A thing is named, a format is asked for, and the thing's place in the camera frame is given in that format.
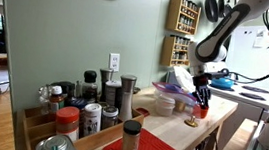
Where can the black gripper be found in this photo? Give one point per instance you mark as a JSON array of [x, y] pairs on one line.
[[201, 83]]

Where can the orange plastic cup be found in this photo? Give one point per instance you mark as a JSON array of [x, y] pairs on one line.
[[201, 112]]

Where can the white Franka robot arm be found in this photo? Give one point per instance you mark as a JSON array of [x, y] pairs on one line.
[[219, 37]]

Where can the blue kettle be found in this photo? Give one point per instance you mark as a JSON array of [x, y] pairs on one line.
[[222, 83]]

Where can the large white crumpled paper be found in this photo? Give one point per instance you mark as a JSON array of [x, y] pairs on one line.
[[182, 78]]

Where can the white kitchen stove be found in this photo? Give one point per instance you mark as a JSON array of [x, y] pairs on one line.
[[233, 93]]

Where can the white round lidded container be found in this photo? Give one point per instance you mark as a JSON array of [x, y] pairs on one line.
[[164, 105]]

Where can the black stove burner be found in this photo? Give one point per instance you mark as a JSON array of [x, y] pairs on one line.
[[252, 96], [255, 89]]

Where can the white refrigerator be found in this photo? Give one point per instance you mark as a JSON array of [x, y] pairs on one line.
[[250, 60]]

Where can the small red square lid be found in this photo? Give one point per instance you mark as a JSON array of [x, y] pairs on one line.
[[142, 112]]

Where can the tall steel pepper mill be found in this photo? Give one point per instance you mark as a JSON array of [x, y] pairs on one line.
[[127, 97]]

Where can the white paper note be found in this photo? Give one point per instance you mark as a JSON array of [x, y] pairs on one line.
[[259, 38]]

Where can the black-lidded brown spice jar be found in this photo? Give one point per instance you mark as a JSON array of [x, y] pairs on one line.
[[130, 141]]

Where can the grey-lidded dark canister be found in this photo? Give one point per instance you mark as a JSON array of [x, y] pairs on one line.
[[113, 93]]

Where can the black hanging pan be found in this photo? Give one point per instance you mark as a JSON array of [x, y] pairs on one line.
[[221, 5], [211, 7]]

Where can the dark-lidded glass jar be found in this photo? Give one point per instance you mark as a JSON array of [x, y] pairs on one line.
[[109, 117]]

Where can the dark pepper mill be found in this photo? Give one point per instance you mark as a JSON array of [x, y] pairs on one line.
[[105, 78]]

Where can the white printed shaker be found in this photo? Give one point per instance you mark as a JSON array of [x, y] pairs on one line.
[[92, 119]]

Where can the black-capped glass bottle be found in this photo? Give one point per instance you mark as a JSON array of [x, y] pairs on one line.
[[90, 83]]

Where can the blue-lidded jar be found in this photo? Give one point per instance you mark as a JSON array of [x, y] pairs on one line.
[[77, 103]]

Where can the black squat jar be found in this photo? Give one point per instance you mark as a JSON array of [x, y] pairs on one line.
[[67, 89]]

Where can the red-lidded spice jar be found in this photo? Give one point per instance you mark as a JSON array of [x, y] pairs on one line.
[[67, 121]]

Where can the white-capped red-label bottle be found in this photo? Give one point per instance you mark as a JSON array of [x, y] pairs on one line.
[[56, 98]]

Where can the metal tin can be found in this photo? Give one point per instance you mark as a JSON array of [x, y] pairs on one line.
[[56, 147]]

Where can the clear glass bottle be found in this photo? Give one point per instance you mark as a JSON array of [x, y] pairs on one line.
[[43, 99]]

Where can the wooden spice box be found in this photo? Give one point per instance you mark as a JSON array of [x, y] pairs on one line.
[[35, 125]]

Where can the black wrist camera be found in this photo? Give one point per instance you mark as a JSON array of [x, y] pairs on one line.
[[219, 76]]

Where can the wooden wall spice rack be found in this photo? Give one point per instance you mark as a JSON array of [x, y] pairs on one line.
[[175, 52], [182, 14]]

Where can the white wall outlet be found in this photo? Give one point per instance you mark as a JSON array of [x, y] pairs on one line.
[[114, 62]]

